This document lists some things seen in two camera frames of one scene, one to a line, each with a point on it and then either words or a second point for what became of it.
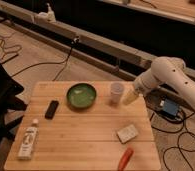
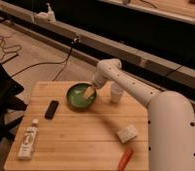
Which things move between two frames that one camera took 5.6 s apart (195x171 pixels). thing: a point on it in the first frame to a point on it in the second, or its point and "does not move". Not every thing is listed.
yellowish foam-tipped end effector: x=128 y=98 to x=89 y=92
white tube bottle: x=29 y=138 does not move
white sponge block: x=127 y=134 does not move
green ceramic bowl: x=81 y=96 does not move
